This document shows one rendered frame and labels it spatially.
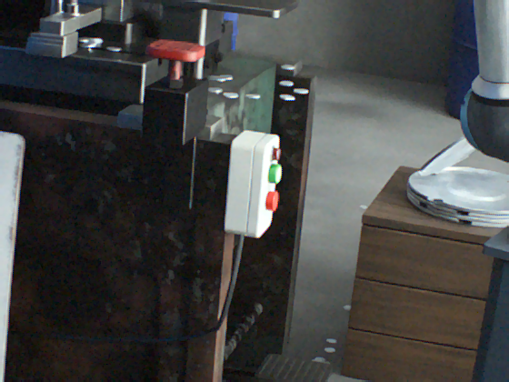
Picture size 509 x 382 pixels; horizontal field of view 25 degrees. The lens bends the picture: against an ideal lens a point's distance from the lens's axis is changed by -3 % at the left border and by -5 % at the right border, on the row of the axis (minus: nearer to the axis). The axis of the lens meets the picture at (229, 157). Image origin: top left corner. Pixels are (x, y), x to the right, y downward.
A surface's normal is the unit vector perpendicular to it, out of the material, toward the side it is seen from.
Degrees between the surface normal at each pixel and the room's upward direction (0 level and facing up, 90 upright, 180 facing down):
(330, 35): 90
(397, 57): 90
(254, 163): 90
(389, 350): 90
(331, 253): 0
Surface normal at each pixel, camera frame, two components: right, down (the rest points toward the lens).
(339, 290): 0.07, -0.96
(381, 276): -0.33, 0.24
